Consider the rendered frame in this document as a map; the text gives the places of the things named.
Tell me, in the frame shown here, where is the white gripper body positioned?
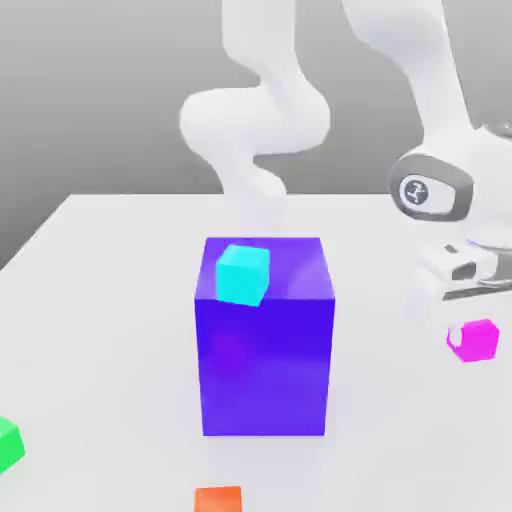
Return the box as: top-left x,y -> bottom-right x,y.
410,273 -> 512,324

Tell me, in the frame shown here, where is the small magenta cube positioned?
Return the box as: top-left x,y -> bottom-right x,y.
446,318 -> 502,364

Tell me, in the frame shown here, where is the small cyan cube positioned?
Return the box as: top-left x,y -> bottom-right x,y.
214,244 -> 271,308

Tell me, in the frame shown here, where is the small orange cube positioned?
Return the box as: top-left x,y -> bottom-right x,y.
194,485 -> 243,512

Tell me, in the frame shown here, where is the small green cube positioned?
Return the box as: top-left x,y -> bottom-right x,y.
0,415 -> 27,476

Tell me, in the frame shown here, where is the large purple box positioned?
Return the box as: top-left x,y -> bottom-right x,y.
193,236 -> 336,438

